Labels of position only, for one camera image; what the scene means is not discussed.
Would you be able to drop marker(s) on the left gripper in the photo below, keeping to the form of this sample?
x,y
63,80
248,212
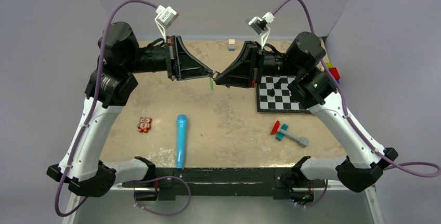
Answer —
x,y
187,66

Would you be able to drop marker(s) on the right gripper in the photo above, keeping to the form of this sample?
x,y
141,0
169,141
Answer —
x,y
245,64

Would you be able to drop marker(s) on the green key tag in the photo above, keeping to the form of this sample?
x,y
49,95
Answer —
x,y
211,84

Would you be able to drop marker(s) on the metal keyring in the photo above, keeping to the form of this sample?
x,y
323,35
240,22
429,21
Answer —
x,y
215,75

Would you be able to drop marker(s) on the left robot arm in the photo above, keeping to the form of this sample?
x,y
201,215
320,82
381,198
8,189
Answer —
x,y
107,92

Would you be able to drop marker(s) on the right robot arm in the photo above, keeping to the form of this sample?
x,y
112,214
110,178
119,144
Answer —
x,y
364,162

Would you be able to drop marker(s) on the black chess piece lower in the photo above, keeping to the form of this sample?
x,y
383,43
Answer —
x,y
271,92

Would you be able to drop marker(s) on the black white chessboard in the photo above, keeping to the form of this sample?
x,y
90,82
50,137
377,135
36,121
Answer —
x,y
282,101

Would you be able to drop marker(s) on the white blue small block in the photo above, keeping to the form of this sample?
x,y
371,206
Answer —
x,y
231,45

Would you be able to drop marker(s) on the red owl block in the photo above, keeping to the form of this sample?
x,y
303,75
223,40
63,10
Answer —
x,y
144,124

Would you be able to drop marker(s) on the colourful toy block train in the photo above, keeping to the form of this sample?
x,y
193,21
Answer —
x,y
333,71

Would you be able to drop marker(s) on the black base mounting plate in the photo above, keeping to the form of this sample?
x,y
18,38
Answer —
x,y
278,183

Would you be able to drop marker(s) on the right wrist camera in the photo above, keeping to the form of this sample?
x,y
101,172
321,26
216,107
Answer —
x,y
260,26

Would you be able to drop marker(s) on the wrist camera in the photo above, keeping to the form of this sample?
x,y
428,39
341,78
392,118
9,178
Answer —
x,y
164,18
260,26

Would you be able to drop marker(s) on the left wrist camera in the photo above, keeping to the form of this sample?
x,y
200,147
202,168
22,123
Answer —
x,y
164,18

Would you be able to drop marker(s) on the toy bolt with propeller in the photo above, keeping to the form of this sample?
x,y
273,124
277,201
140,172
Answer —
x,y
281,130

